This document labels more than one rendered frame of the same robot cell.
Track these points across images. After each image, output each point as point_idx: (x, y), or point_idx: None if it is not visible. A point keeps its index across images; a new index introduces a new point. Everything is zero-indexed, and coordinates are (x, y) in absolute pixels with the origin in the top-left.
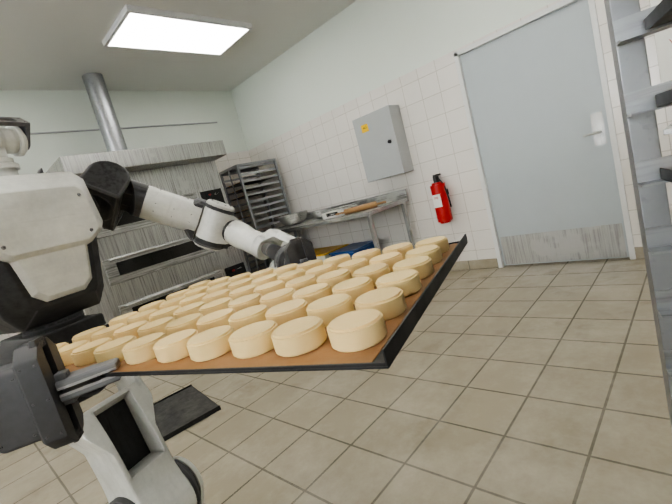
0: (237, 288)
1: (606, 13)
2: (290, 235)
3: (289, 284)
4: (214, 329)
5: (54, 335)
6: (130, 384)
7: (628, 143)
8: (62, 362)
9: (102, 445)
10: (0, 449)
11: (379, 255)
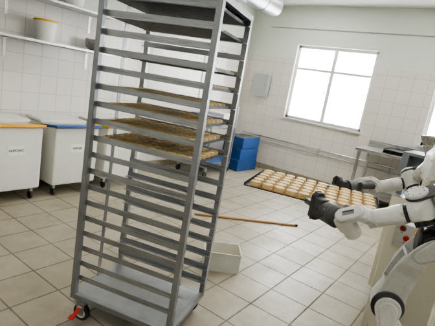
0: (323, 192)
1: (204, 119)
2: (344, 207)
3: (298, 184)
4: (301, 178)
5: None
6: (406, 254)
7: (199, 156)
8: (338, 184)
9: (393, 257)
10: None
11: (272, 182)
